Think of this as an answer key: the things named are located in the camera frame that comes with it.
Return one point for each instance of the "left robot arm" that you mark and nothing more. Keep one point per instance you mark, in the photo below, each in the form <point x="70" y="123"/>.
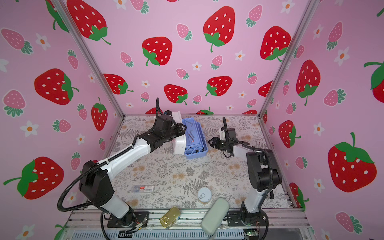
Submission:
<point x="97" y="182"/>

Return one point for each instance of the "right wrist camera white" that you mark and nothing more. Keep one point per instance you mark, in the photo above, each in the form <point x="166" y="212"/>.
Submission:
<point x="223" y="135"/>

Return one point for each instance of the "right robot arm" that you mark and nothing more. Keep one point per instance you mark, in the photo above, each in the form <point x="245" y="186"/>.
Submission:
<point x="263" y="172"/>

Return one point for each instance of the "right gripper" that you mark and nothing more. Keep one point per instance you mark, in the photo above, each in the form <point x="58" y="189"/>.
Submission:
<point x="216" y="142"/>

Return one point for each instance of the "grey green glasses case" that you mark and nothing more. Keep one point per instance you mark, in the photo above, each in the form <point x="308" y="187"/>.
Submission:
<point x="214" y="217"/>

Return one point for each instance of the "gold sardine tin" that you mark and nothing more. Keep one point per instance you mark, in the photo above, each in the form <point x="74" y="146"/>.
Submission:
<point x="170" y="217"/>

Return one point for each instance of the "white tool box pink handle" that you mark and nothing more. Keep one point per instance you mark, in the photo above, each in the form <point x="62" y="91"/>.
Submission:
<point x="182" y="145"/>

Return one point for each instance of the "aluminium front rail frame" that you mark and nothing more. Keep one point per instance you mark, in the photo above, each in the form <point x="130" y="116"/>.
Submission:
<point x="279" y="224"/>

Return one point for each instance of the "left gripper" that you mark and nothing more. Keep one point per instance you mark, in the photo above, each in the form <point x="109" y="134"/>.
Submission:
<point x="180" y="131"/>

